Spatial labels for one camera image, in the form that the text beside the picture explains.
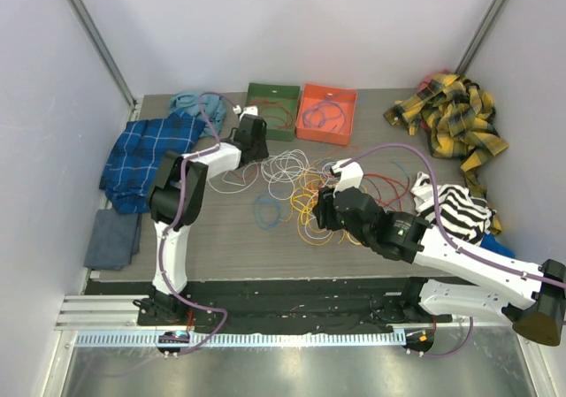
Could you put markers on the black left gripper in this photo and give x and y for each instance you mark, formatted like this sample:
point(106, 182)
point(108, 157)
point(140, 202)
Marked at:
point(262, 154)

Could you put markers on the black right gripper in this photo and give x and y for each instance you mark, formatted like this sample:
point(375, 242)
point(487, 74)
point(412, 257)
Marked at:
point(325, 209)

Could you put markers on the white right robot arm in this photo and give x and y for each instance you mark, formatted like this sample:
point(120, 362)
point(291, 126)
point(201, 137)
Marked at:
point(527, 296)

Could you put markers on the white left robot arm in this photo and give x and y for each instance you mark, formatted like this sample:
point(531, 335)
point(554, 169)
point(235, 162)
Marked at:
point(175, 202)

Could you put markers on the green plastic bin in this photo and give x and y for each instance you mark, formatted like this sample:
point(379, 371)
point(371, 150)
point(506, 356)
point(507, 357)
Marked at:
point(278, 106)

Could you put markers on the light blue cloth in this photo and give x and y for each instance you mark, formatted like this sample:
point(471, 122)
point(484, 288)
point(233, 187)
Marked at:
point(206, 107)

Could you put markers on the orange plastic bin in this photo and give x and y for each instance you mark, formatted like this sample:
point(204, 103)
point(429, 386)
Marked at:
point(326, 114)

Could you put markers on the black white striped cloth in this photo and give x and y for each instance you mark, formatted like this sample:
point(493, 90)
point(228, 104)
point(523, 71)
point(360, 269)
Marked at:
point(463, 216)

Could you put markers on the blue plaid cloth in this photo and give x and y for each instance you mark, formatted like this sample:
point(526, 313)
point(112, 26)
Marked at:
point(136, 155)

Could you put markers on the yellow plaid cloth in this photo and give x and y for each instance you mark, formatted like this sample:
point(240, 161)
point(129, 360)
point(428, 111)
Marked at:
point(458, 116)

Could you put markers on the bright blue cloth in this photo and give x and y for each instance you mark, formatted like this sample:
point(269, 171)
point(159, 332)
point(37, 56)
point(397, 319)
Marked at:
point(490, 243)

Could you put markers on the pink cloth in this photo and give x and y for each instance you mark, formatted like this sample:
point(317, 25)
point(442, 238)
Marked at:
point(425, 82)

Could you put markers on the grey blue folded cloth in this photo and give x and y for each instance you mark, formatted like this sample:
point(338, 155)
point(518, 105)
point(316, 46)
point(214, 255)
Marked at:
point(114, 241)

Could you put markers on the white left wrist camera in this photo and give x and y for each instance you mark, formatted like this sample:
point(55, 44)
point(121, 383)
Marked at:
point(239, 111)

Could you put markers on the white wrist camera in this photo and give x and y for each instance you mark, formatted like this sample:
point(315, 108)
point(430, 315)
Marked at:
point(239, 111)
point(348, 174)

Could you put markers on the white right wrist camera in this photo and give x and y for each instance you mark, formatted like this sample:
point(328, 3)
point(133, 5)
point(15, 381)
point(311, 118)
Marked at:
point(348, 174)

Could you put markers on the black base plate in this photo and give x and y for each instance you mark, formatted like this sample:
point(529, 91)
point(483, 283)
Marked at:
point(291, 307)

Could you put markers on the white slotted cable duct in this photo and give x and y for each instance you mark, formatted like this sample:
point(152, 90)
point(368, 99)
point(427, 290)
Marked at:
point(225, 340)

